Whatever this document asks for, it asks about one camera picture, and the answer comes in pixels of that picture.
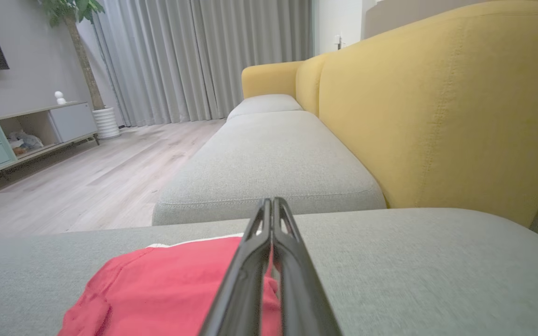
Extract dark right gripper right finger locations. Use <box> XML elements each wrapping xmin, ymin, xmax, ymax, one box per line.
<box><xmin>274</xmin><ymin>197</ymin><xmax>343</xmax><ymax>336</ymax></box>

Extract yellow sofa backrest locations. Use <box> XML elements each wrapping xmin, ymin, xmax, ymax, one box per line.
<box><xmin>241</xmin><ymin>0</ymin><xmax>538</xmax><ymax>228</ymax></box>

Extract pale grey cabinet door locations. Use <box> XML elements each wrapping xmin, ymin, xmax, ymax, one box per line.
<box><xmin>49</xmin><ymin>103</ymin><xmax>98</xmax><ymax>143</ymax></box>

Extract low wooden TV cabinet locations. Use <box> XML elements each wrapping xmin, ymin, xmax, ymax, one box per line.
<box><xmin>0</xmin><ymin>100</ymin><xmax>100</xmax><ymax>185</ymax></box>

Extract grey pleated curtain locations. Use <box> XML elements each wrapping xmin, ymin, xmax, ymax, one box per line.
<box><xmin>92</xmin><ymin>0</ymin><xmax>314</xmax><ymax>127</ymax></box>

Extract small grey sofa seat cushion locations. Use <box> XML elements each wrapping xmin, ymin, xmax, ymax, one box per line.
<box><xmin>226</xmin><ymin>94</ymin><xmax>304</xmax><ymax>121</ymax></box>

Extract red shorts with white stripes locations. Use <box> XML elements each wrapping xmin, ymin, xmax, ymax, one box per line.
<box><xmin>58</xmin><ymin>233</ymin><xmax>283</xmax><ymax>336</ymax></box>

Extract large grey sofa seat cushion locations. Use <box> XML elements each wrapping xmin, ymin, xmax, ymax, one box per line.
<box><xmin>0</xmin><ymin>208</ymin><xmax>538</xmax><ymax>336</ymax></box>

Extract grey cloth toy bundle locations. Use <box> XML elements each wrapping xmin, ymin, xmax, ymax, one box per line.
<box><xmin>7</xmin><ymin>130</ymin><xmax>44</xmax><ymax>155</ymax></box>

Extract green indoor tree plant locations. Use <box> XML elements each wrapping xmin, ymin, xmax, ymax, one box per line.
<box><xmin>40</xmin><ymin>0</ymin><xmax>106</xmax><ymax>111</ymax></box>

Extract white ribbed plant pot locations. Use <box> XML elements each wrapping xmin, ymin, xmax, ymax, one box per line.
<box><xmin>92</xmin><ymin>107</ymin><xmax>121</xmax><ymax>140</ymax></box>

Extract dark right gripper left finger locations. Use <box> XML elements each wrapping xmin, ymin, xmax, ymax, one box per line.
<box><xmin>199</xmin><ymin>197</ymin><xmax>274</xmax><ymax>336</ymax></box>

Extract long grey sofa seat cushion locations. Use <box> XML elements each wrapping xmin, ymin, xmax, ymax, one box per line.
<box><xmin>151</xmin><ymin>111</ymin><xmax>387</xmax><ymax>227</ymax></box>

